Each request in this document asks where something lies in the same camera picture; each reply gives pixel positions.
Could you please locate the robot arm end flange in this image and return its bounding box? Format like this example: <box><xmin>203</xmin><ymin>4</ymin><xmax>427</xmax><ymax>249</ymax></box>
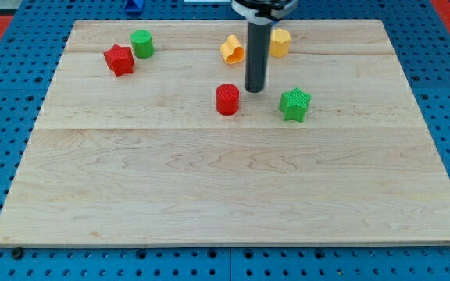
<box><xmin>231</xmin><ymin>0</ymin><xmax>298</xmax><ymax>22</ymax></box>

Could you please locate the green star block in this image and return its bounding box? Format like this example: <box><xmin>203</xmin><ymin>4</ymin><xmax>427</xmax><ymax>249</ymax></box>
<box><xmin>279</xmin><ymin>87</ymin><xmax>312</xmax><ymax>123</ymax></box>

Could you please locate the red star block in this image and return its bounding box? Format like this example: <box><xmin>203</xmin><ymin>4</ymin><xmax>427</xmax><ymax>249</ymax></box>
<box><xmin>103</xmin><ymin>44</ymin><xmax>134</xmax><ymax>77</ymax></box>

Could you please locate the red cylinder block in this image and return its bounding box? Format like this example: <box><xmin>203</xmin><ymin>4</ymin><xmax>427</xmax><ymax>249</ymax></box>
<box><xmin>215</xmin><ymin>84</ymin><xmax>240</xmax><ymax>116</ymax></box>

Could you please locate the wooden board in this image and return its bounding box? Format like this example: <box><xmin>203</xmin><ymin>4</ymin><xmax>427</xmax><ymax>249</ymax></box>
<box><xmin>0</xmin><ymin>20</ymin><xmax>450</xmax><ymax>248</ymax></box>

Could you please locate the yellow heart block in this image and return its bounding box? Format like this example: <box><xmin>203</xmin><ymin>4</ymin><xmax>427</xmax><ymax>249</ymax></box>
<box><xmin>219</xmin><ymin>34</ymin><xmax>245</xmax><ymax>64</ymax></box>

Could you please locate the yellow hexagon block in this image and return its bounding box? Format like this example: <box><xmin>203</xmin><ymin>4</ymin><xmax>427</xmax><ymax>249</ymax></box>
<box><xmin>269</xmin><ymin>29</ymin><xmax>291</xmax><ymax>58</ymax></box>

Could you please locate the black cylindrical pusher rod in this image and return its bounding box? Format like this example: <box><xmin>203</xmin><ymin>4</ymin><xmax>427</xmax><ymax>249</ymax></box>
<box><xmin>245</xmin><ymin>17</ymin><xmax>272</xmax><ymax>93</ymax></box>

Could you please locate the green cylinder block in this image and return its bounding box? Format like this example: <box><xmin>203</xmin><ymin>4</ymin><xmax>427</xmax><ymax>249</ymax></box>
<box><xmin>130</xmin><ymin>30</ymin><xmax>155</xmax><ymax>59</ymax></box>

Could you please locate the blue triangle block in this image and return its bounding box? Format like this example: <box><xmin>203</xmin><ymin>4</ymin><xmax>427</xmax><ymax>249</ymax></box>
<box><xmin>123</xmin><ymin>0</ymin><xmax>145</xmax><ymax>13</ymax></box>

